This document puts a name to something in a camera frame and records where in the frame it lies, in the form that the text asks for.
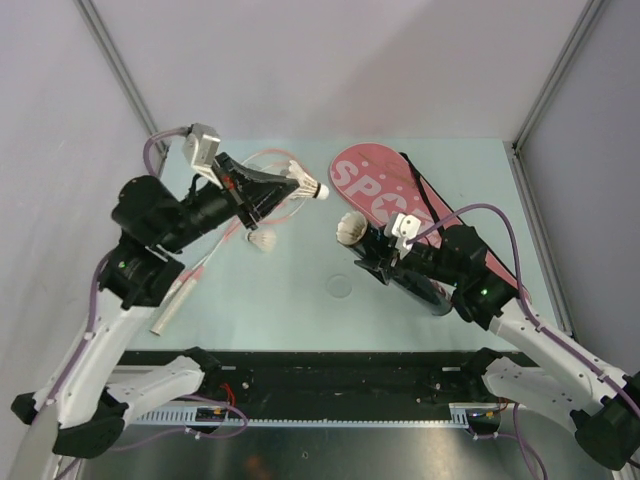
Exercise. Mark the white slotted cable duct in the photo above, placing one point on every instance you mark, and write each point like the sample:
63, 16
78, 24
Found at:
422, 416

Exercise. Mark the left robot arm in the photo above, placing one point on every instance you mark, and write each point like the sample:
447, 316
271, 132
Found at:
129, 284

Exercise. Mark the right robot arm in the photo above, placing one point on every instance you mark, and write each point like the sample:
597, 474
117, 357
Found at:
595, 401

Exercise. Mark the clear tube lid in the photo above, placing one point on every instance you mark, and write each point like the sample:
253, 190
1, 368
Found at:
339, 286

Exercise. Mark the aluminium frame post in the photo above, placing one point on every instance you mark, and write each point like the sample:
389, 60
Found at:
99, 31
577, 39

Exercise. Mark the right aluminium frame post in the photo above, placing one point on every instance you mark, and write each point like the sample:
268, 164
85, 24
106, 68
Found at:
577, 39

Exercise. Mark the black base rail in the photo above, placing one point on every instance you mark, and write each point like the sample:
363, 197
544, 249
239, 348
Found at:
346, 382

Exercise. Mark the left aluminium frame post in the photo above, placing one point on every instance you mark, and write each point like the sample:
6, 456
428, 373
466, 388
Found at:
99, 31

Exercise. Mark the pink badminton racket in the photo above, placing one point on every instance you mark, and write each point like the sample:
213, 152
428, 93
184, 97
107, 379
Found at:
186, 283

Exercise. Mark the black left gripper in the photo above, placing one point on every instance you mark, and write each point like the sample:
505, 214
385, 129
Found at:
268, 191

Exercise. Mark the white feather shuttlecock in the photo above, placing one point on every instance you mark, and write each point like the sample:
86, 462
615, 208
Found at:
263, 239
308, 187
351, 228

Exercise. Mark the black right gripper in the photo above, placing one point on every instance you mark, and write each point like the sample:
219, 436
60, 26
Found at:
382, 269

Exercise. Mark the pink racket bag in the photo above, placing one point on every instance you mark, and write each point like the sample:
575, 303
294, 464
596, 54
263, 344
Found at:
378, 181

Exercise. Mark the black shuttlecock tube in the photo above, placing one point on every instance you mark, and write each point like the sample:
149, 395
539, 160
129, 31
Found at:
435, 298

